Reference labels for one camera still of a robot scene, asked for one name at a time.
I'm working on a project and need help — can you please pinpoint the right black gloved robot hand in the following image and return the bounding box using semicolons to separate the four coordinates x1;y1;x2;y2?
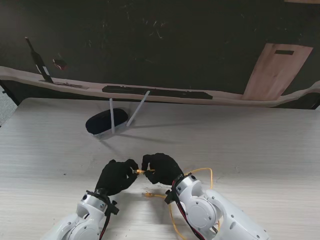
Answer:
141;152;185;187

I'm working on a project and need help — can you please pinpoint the left black gloved robot hand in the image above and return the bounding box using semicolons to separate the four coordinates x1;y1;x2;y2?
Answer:
95;158;140;197

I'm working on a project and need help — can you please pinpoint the yellow Ethernet cable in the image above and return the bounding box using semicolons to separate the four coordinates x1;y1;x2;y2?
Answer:
132;167;222;240

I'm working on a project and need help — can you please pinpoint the dark router with white antennas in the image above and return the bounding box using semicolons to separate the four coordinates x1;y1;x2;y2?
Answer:
85;90;151;139

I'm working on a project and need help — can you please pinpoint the long black flat strip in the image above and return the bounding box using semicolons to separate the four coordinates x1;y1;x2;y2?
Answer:
101;85;214;101

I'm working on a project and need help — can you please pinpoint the small red black object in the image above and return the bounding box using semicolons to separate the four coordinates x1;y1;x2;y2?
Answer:
51;58;68;71

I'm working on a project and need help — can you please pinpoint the black bottle with white label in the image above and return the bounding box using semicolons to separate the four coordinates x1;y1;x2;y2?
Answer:
24;36;55;84

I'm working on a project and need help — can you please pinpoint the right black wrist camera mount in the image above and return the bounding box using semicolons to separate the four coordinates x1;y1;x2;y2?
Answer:
163;189;176;205

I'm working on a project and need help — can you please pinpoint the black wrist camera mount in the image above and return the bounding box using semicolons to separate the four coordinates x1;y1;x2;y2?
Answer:
163;189;176;205
107;199;120;216

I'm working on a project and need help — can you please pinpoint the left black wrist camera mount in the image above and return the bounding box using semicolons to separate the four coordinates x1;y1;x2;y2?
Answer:
107;199;120;216

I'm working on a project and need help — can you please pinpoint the left arm red black cable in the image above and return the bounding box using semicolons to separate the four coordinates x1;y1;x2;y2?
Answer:
98;196;113;240

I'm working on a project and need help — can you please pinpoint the arm red black cable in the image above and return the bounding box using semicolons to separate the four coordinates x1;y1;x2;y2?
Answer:
98;196;113;240
171;178;214;240

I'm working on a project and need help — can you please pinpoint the right arm red black cable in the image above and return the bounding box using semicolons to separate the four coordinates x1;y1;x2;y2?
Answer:
171;178;214;240

